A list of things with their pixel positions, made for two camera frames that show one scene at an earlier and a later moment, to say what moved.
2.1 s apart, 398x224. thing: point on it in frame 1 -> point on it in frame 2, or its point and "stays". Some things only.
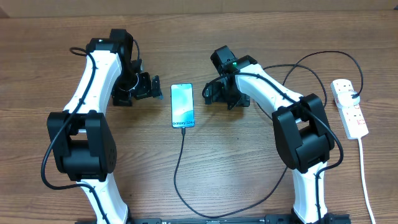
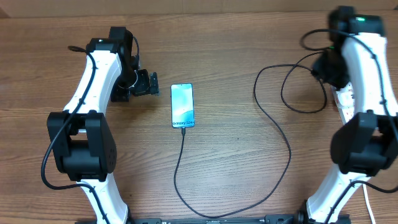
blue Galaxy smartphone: (182, 105) stays
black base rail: (269, 219) stays
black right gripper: (215, 89) -> (339, 82)
